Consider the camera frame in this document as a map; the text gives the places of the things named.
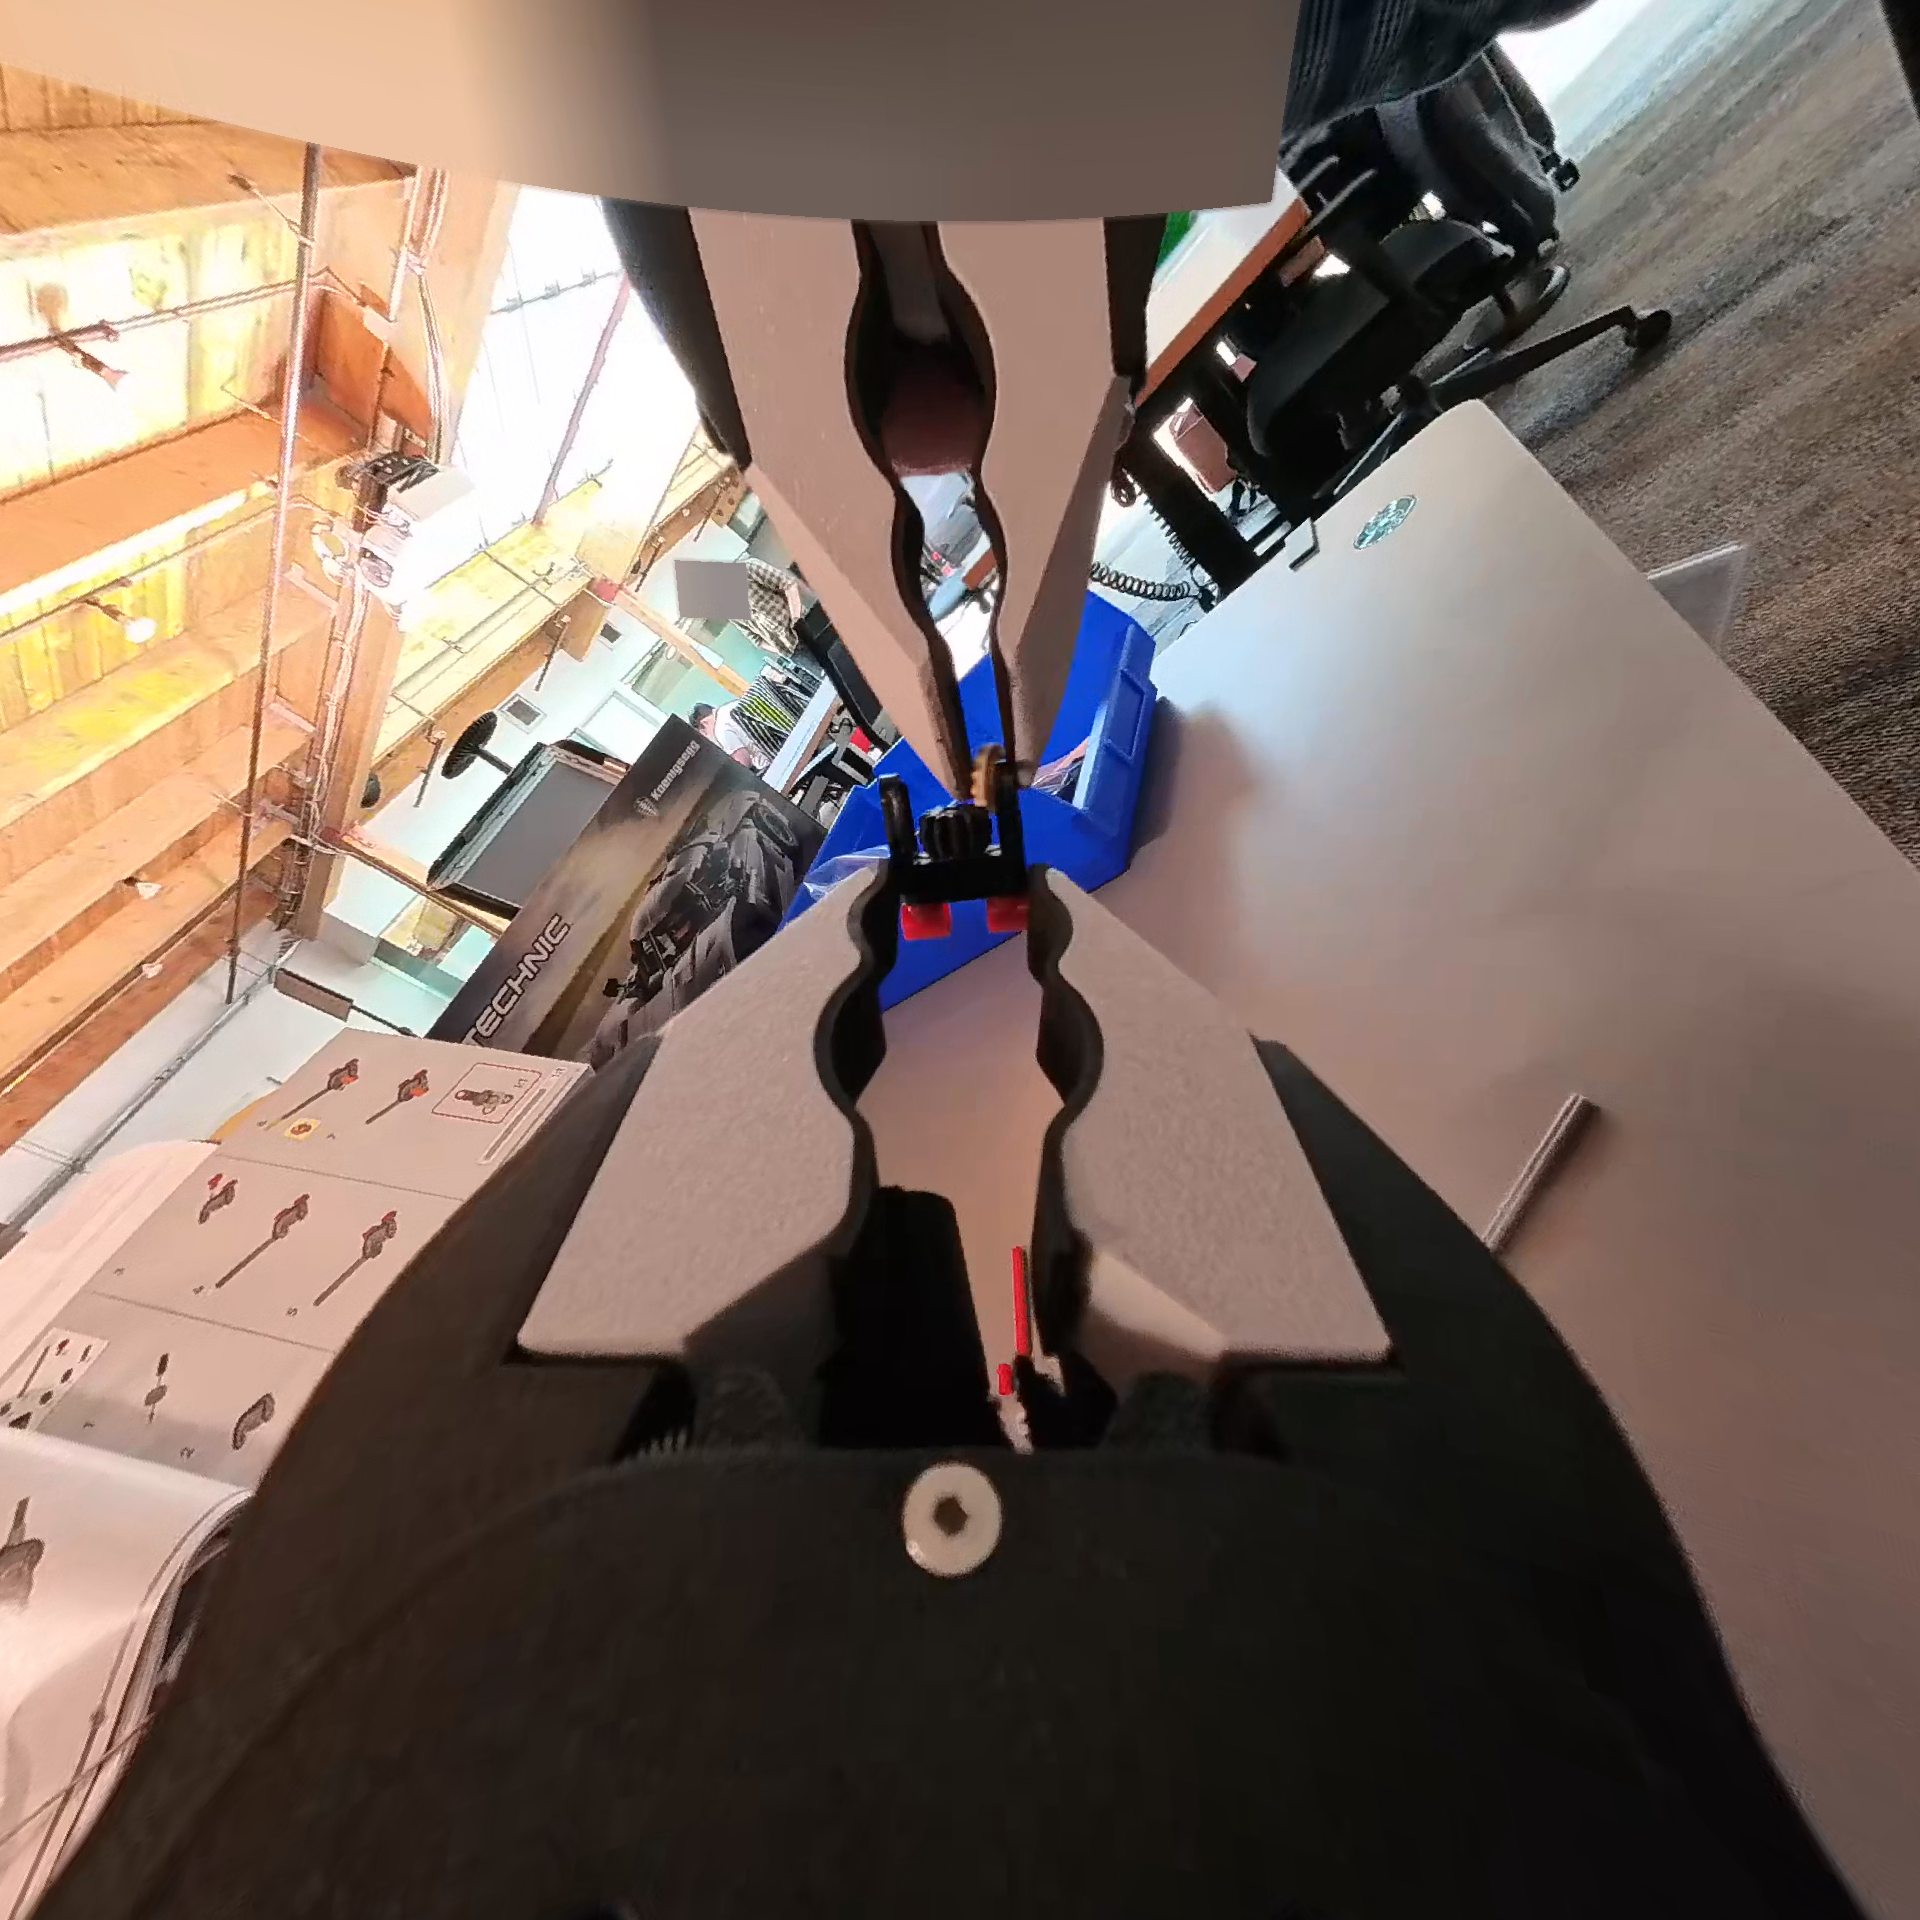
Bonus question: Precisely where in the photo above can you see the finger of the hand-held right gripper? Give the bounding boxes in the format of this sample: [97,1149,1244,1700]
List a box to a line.
[934,217,1144,780]
[686,210,974,798]

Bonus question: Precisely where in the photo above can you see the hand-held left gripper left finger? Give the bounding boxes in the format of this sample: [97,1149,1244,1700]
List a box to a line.
[516,864,891,1360]

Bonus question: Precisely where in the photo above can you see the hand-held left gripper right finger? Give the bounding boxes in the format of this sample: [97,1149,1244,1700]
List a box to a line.
[1025,864,1392,1368]

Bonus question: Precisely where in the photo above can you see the black lego assembly red bushes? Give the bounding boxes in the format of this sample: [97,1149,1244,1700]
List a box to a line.
[876,772,1038,941]

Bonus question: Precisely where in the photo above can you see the lego set box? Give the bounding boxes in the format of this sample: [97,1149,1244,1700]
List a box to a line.
[425,715,833,1068]

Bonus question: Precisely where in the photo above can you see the grey lego axle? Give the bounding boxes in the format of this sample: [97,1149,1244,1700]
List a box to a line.
[1479,1092,1595,1250]

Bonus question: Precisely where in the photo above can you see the lego instruction booklet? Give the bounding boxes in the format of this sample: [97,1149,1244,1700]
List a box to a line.
[0,1026,596,1920]

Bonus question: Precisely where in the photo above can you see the wooden edged desk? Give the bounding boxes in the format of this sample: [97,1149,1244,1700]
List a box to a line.
[1137,194,1327,409]

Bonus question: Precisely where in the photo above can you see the black monitor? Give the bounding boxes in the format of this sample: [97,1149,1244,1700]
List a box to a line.
[433,740,634,921]

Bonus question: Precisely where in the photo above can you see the black office chair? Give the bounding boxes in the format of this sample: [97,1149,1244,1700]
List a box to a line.
[1242,89,1676,515]

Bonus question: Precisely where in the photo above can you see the blue plastic bin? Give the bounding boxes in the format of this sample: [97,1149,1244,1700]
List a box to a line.
[792,582,1162,1018]

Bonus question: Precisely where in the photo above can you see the clear plastic sheet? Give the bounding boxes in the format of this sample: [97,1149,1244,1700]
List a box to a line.
[1649,542,1752,657]

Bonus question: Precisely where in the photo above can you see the white ceiling camera fixture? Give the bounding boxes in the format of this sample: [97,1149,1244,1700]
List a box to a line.
[337,456,483,606]

